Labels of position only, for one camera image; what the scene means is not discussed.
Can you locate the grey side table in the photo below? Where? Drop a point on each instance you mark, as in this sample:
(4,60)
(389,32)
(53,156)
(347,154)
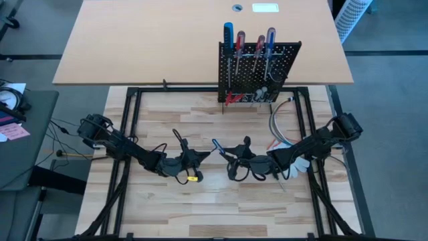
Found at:
(30,150)

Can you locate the black chair caster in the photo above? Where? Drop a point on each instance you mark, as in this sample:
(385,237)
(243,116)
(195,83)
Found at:
(12,22)

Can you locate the black perforated pegboard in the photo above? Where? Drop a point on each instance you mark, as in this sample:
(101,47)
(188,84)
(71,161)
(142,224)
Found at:
(247,73)

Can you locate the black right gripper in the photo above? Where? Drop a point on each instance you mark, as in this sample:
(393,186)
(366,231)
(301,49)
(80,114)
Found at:
(257,165)

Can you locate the round desk grommet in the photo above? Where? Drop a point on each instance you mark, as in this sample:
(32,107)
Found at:
(237,8)

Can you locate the white paper sheet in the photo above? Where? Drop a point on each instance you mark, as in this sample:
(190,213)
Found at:
(15,87)

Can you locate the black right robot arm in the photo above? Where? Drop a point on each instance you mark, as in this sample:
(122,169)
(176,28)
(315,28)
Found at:
(317,144)

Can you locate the black aluminium rig frame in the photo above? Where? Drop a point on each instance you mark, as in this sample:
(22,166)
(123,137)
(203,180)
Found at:
(150,89)

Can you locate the clear safety glasses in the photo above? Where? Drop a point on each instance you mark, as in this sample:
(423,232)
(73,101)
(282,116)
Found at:
(279,75)

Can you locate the black flat bar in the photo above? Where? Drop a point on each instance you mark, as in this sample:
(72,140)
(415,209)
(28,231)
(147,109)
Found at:
(57,180)

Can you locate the white perforated panel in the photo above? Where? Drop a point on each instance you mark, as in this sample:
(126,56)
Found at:
(351,15)

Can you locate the pink paper sheet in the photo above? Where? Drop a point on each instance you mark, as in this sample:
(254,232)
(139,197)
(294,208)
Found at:
(15,131)

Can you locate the tan wooden desk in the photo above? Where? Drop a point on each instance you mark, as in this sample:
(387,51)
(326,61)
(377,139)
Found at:
(133,40)

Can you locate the yellow rod black knob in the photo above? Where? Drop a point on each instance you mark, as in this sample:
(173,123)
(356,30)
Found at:
(59,153)

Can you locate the metal multi-hook tool rack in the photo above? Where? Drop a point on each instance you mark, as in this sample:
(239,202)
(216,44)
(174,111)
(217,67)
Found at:
(249,54)

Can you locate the white desk plate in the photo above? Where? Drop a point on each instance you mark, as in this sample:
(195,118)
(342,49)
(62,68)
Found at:
(265,7)

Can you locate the white work glove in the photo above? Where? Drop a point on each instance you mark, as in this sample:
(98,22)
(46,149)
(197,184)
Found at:
(299,165)

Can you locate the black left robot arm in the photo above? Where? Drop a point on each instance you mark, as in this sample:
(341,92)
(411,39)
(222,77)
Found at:
(117,144)

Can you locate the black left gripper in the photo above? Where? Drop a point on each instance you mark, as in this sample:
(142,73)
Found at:
(174,164)

